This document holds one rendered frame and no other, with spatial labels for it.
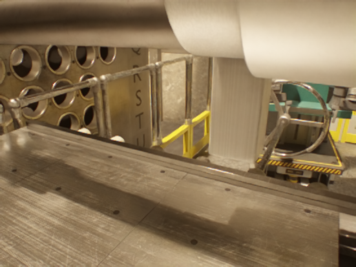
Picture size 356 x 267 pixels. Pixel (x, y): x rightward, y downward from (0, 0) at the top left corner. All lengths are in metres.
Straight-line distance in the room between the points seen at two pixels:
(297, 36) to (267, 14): 0.03
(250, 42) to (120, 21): 0.19
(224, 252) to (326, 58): 0.36
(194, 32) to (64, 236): 0.43
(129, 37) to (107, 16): 0.04
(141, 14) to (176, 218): 0.38
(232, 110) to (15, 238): 0.45
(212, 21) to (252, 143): 0.22
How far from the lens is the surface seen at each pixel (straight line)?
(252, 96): 0.42
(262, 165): 0.90
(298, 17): 0.24
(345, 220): 0.65
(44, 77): 2.31
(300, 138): 2.52
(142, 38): 0.38
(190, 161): 0.70
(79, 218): 0.60
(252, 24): 0.25
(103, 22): 0.41
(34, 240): 0.58
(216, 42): 0.30
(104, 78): 1.54
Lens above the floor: 1.29
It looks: 22 degrees down
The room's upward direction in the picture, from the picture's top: straight up
